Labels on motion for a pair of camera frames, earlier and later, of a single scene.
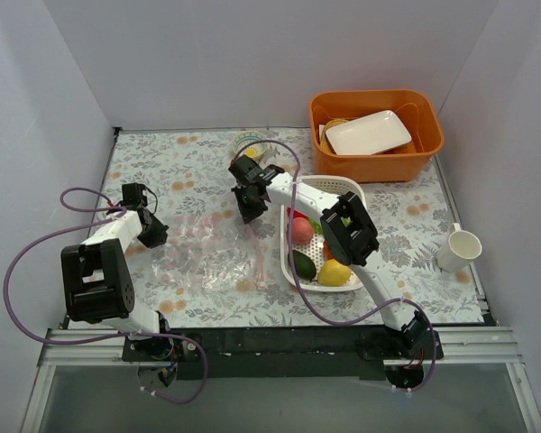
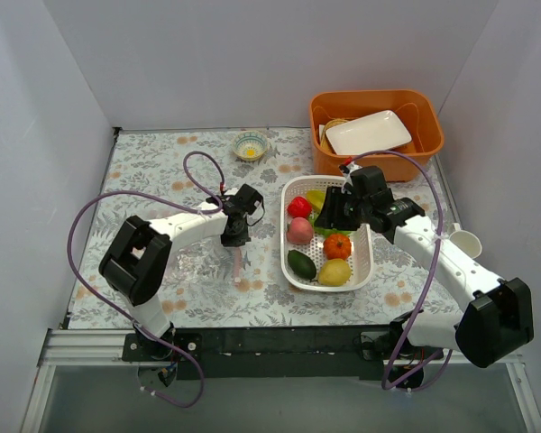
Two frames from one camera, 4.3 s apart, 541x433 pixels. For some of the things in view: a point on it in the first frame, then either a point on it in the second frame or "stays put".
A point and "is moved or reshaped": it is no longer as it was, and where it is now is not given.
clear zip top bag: [211, 251] is moved or reshaped
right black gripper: [248, 204] → [343, 209]
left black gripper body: [153, 232] → [234, 236]
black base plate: [282, 353] stays put
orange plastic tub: [417, 109] stays put
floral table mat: [216, 270] stays put
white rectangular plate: [368, 134] stays put
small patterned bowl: [246, 138] stays put
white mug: [462, 247] stays put
